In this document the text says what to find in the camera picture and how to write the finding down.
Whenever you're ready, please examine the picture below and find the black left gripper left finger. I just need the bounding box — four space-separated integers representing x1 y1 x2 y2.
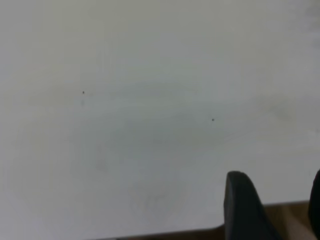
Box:
223 170 285 240

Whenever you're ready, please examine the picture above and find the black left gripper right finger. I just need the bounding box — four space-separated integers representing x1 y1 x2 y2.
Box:
308 169 320 240

